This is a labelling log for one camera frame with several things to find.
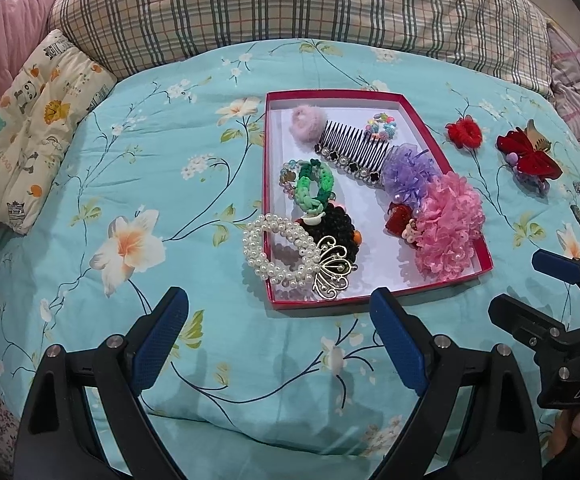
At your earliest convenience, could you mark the person's right hand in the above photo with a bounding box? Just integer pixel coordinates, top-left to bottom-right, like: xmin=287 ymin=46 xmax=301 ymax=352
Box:
xmin=549 ymin=407 xmax=580 ymax=461

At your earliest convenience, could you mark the pink fuzzy scrunchie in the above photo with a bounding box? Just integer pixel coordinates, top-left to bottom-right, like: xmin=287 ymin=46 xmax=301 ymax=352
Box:
xmin=290 ymin=105 xmax=327 ymax=142

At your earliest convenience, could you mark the red cardboard box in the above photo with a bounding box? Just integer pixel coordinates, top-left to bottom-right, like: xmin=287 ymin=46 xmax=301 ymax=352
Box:
xmin=264 ymin=89 xmax=495 ymax=313

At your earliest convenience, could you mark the black hair comb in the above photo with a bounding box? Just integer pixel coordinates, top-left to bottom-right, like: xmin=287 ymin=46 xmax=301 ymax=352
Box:
xmin=314 ymin=121 xmax=391 ymax=188

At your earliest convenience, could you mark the teal floral blanket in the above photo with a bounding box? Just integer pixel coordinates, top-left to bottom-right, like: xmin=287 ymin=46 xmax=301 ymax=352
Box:
xmin=0 ymin=37 xmax=580 ymax=480

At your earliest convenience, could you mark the red bow hair clip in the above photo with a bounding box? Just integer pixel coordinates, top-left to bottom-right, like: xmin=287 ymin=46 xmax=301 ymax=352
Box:
xmin=384 ymin=201 xmax=421 ymax=246

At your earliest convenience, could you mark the red fuzzy scrunchie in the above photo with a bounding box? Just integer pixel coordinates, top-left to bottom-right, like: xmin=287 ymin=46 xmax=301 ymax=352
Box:
xmin=445 ymin=116 xmax=484 ymax=150

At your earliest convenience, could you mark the colourful beaded bracelet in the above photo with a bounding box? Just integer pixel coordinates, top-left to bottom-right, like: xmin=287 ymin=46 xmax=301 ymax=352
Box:
xmin=280 ymin=160 xmax=341 ymax=207

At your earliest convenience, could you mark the pearl bracelet with butterfly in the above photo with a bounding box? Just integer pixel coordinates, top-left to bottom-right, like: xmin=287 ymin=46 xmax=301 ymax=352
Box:
xmin=242 ymin=213 xmax=360 ymax=302

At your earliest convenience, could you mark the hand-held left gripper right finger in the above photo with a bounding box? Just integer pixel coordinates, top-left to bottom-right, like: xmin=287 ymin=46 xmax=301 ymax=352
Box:
xmin=370 ymin=287 xmax=543 ymax=480

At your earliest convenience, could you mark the green braided hair tie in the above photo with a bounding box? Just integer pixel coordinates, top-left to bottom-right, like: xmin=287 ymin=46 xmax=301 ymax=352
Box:
xmin=292 ymin=158 xmax=336 ymax=213

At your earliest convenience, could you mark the pink quilted blanket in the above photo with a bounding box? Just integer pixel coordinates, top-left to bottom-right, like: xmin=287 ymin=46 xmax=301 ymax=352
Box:
xmin=0 ymin=0 xmax=78 ymax=133

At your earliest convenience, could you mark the black scrunchie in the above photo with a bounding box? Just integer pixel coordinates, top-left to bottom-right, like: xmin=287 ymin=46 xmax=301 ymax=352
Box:
xmin=292 ymin=205 xmax=363 ymax=266

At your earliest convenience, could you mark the colourful bead hair tie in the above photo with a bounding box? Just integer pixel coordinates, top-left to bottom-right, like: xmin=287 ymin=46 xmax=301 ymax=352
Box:
xmin=365 ymin=116 xmax=398 ymax=142

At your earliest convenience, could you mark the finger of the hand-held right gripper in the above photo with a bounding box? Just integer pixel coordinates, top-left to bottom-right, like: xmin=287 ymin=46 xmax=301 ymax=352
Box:
xmin=487 ymin=294 xmax=578 ymax=378
xmin=531 ymin=249 xmax=580 ymax=333

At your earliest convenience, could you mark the pink lace scrunchie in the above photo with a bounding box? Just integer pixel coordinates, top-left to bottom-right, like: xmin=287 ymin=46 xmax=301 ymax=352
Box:
xmin=412 ymin=171 xmax=486 ymax=280

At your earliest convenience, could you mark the red bow claw clip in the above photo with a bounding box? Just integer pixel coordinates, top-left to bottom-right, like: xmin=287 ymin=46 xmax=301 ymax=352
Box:
xmin=495 ymin=120 xmax=563 ymax=195

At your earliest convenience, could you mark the panda print pillow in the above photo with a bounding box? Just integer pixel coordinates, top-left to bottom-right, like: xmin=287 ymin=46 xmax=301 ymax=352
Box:
xmin=0 ymin=29 xmax=118 ymax=236

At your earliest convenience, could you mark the plaid pillow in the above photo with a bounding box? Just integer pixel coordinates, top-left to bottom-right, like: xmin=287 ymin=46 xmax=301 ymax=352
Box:
xmin=49 ymin=0 xmax=553 ymax=98

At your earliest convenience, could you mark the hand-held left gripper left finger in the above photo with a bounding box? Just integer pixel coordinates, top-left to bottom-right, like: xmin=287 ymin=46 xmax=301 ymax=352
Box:
xmin=14 ymin=286 xmax=191 ymax=480

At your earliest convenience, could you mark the purple lace scrunchie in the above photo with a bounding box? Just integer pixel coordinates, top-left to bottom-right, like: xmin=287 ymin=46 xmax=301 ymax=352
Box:
xmin=382 ymin=142 xmax=441 ymax=206

